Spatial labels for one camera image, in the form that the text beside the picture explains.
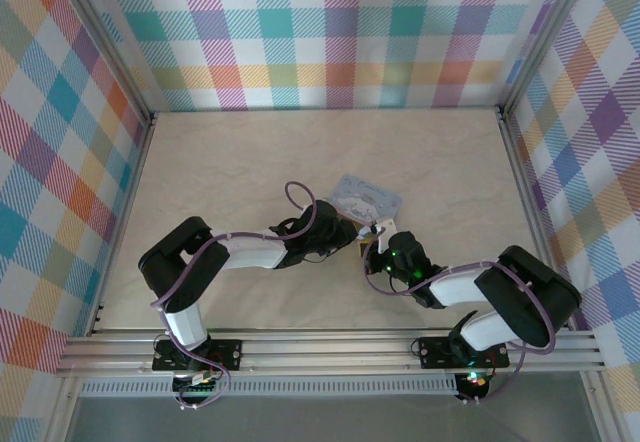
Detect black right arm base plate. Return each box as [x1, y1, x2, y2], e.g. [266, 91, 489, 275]
[416, 335, 511, 369]

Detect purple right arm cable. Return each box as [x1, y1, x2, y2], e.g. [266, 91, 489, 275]
[362, 239, 557, 405]

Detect aluminium side frame rail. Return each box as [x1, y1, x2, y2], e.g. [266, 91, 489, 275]
[91, 110, 159, 337]
[496, 104, 597, 334]

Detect aluminium corner frame post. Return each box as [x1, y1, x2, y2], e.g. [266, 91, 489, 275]
[496, 0, 597, 116]
[58, 0, 157, 129]

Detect long aluminium mounting rail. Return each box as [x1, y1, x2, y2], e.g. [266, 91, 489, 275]
[54, 328, 609, 379]

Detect grey slotted cable duct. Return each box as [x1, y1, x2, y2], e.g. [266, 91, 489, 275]
[79, 374, 462, 398]

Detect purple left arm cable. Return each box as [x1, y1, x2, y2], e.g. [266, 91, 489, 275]
[149, 180, 331, 409]

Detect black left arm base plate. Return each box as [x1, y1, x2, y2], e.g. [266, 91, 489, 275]
[152, 337, 244, 371]

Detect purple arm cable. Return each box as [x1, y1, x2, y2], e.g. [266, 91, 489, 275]
[149, 180, 331, 409]
[362, 239, 557, 405]

